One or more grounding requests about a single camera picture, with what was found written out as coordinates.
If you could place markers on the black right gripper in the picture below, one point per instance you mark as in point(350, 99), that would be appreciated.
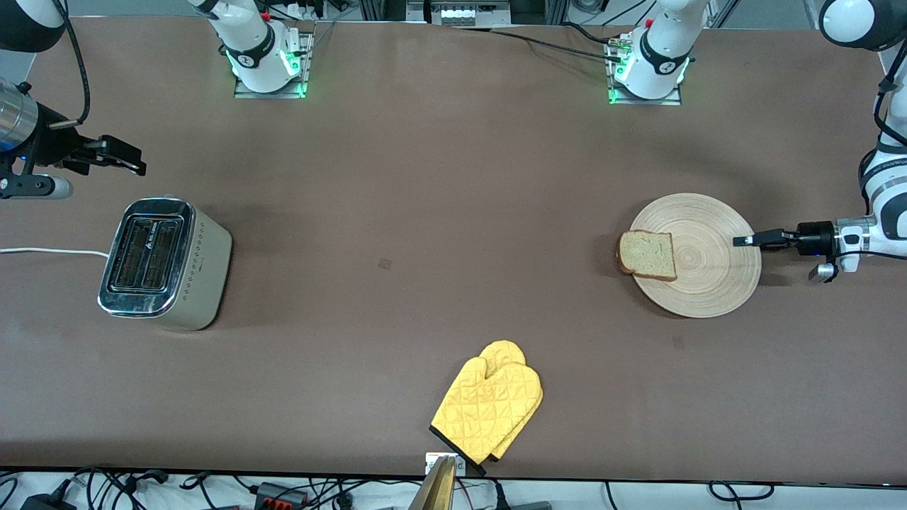
point(51, 144)

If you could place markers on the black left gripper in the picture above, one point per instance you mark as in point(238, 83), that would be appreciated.
point(813, 237)

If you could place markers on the round wooden plate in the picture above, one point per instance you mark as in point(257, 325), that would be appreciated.
point(716, 269)

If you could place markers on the brown bread slice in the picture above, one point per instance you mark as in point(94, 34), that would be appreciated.
point(646, 255)

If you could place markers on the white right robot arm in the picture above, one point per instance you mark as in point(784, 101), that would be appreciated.
point(255, 57)

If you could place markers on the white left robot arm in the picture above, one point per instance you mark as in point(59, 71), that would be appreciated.
point(662, 57)

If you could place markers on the silver beige two-slot toaster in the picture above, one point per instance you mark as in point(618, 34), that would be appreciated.
point(205, 276)

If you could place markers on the yellow quilted oven mitt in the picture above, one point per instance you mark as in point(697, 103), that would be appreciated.
point(504, 350)
point(489, 404)

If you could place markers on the black power adapter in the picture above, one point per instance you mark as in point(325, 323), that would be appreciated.
point(46, 504)

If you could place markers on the grey power strip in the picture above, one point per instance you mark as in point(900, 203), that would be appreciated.
point(460, 14)

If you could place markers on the black orange connector block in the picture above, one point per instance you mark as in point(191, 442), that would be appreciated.
point(280, 494)

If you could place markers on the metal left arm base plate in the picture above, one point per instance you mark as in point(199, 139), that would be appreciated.
point(666, 101)

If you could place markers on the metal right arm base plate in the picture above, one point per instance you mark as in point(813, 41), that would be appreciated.
point(307, 49)

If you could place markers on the small white mount box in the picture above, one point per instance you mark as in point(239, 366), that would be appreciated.
point(431, 464)

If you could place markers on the tan metal camera bracket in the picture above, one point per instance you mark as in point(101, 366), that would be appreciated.
point(439, 489)

